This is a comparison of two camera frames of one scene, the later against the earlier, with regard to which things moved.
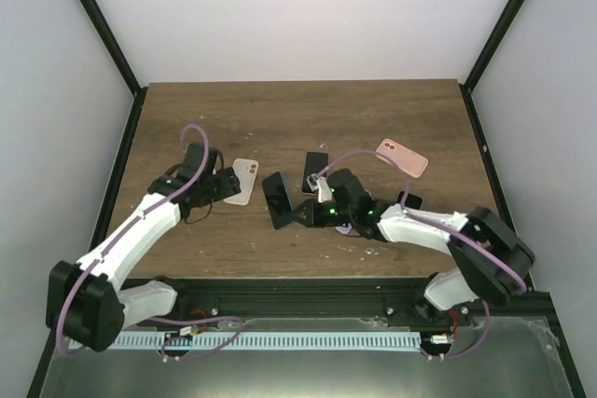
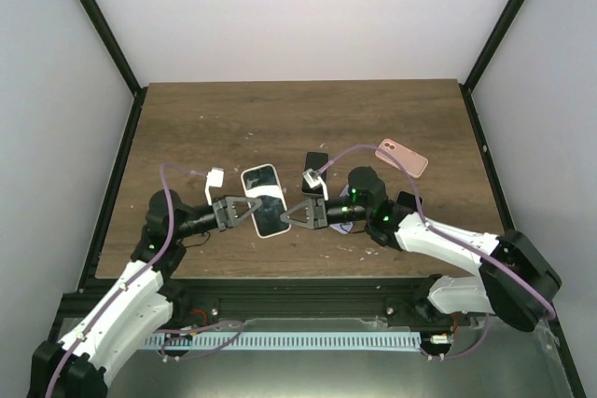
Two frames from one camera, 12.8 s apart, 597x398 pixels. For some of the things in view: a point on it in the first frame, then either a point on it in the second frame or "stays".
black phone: x=412 y=200 stays
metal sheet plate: x=516 y=358 stays
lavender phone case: x=344 y=229 stays
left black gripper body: x=213 y=194 → x=221 y=220
